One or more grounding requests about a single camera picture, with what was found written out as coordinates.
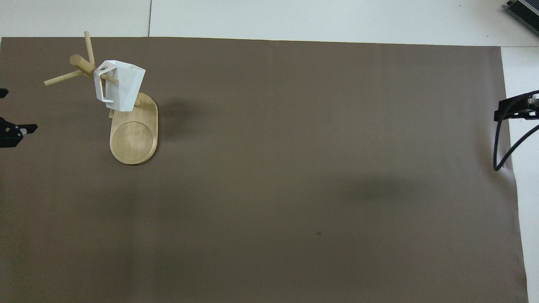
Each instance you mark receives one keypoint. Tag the white faceted cup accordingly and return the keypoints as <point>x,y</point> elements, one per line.
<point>124,88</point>

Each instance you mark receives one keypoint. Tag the wooden cup rack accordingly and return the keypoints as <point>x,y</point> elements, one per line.
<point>134,139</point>

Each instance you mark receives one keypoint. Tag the grey ribbed electronic box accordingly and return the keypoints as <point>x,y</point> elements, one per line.
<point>525,11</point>

